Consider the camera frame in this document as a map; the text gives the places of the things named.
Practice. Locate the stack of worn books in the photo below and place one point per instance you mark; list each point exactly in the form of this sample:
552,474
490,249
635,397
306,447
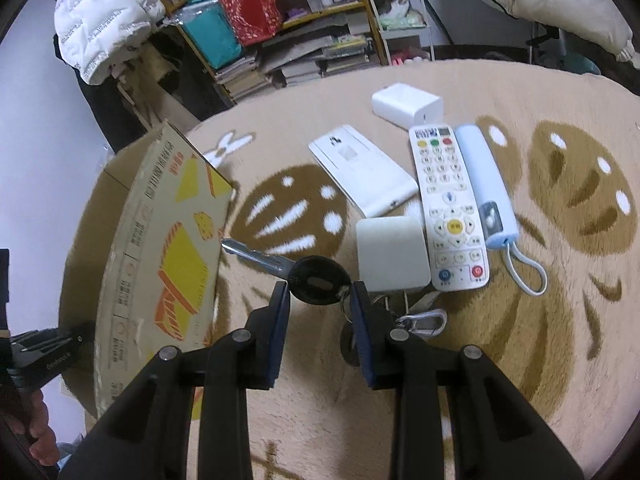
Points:
245,80

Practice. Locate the white square case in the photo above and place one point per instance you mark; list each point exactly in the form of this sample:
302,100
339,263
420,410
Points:
392,252

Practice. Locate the pile of magazines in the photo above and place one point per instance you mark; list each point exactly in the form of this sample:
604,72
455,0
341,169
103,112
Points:
320,57

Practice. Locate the green tissue pack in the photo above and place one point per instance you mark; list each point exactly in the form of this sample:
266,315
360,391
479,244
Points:
400,21

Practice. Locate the white remote control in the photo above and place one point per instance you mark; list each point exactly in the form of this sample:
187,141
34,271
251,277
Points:
450,200

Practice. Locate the red patterned gift bag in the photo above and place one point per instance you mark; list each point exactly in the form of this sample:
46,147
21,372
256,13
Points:
250,10

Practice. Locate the wooden shelf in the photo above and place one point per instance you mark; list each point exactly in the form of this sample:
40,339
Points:
371,17

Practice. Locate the key bunch with black heads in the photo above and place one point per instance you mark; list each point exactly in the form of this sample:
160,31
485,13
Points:
320,277

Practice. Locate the beige hanging coat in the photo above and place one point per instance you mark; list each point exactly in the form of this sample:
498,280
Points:
160,95

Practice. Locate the teal bag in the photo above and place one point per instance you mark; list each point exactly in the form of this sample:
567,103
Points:
210,35

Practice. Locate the white puffer jacket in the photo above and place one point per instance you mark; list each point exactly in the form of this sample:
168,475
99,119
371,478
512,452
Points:
100,25

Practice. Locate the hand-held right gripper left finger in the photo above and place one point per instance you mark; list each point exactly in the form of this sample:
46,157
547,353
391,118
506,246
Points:
280,320

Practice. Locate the person's left hand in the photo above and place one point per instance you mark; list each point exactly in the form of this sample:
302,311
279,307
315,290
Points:
45,440

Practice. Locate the white trolley cart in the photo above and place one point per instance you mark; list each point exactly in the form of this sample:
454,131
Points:
425,10

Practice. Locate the green bag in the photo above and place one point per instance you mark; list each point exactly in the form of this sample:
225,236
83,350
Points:
582,57

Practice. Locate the white smartphone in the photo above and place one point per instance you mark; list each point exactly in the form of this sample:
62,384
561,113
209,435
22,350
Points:
365,170

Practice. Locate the white wall charger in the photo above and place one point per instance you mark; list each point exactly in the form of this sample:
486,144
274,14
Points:
405,102

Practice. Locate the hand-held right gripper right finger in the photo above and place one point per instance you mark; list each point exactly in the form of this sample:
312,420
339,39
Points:
361,330

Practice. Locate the light blue power bank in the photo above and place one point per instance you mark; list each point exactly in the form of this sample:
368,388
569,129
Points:
482,180

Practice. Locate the black hanging coat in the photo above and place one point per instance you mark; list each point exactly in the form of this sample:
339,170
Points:
110,110

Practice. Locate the white brown plush toy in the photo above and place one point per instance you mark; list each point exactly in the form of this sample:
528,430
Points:
395,5

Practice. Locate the printed cardboard box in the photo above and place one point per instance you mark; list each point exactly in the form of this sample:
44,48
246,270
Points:
150,240

